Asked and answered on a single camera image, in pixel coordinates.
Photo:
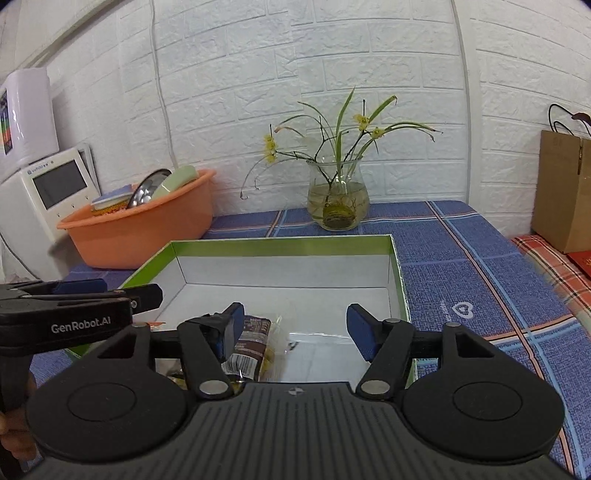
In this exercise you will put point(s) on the white water purifier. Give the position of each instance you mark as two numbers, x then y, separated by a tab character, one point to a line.
32	115

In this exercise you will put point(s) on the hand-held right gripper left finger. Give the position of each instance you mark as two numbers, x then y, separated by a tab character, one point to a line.
236	323

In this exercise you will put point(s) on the person's left hand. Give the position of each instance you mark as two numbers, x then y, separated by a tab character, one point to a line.
11	434

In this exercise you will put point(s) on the orange plastic basin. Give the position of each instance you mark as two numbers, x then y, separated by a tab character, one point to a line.
138	230

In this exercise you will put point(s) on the red flat box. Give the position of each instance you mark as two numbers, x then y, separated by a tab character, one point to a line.
582	264

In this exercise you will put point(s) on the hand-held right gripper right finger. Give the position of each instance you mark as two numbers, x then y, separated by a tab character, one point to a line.
358	332

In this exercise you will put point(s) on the green cardboard box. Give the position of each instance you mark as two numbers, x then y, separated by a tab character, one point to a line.
277	277

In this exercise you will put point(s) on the pale green dish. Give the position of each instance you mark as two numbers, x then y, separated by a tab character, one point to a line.
178	180

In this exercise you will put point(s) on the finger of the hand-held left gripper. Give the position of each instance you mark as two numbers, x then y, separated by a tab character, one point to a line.
143	297
78	286

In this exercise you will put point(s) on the round metal lid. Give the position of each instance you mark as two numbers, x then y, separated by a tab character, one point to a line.
143	191

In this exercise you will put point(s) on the brown snack packet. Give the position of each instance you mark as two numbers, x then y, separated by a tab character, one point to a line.
251	341

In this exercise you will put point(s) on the glass vase with plant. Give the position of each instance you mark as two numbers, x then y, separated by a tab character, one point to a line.
344	120

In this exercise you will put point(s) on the white appliance with screen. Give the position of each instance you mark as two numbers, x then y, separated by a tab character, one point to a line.
18	207

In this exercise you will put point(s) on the brown paper bag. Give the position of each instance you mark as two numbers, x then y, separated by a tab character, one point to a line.
558	194

